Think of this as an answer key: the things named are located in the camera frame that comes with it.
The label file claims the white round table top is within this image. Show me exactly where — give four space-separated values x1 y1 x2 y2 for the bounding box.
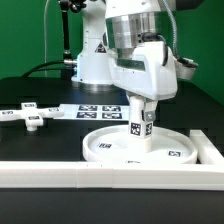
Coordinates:
82 125 198 165

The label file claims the white cross-shaped table base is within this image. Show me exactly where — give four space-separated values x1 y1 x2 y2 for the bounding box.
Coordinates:
0 102 64 132

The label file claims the white sheet with markers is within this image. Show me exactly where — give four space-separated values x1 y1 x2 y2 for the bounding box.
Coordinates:
60 104 129 121

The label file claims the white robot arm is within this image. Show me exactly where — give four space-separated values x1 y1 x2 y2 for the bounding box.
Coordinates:
77 0 205 123

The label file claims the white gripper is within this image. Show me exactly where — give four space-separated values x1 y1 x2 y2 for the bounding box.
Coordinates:
108 41 177 122

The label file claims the black cable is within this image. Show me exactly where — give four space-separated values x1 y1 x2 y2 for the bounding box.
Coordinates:
21 59 78 79

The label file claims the white L-shaped fence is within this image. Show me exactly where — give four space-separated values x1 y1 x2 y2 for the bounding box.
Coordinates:
0 130 224 191

